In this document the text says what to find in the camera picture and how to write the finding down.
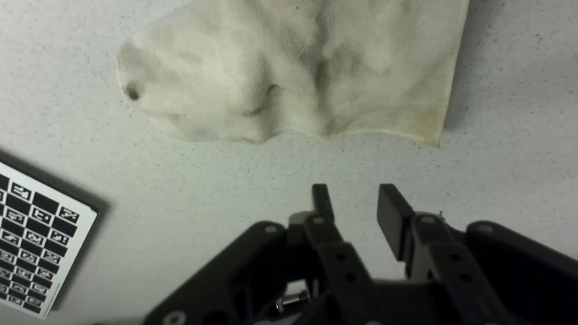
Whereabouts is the black white calibration checkerboard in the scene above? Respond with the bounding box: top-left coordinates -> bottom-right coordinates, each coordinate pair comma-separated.
0,146 -> 112,319

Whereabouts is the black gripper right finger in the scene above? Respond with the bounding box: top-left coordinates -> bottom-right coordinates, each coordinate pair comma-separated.
375,182 -> 578,325

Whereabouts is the cream white cloth towel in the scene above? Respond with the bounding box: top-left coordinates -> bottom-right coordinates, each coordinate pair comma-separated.
115,0 -> 471,148

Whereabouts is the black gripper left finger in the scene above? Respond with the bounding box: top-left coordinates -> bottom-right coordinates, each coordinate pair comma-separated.
142,182 -> 375,325

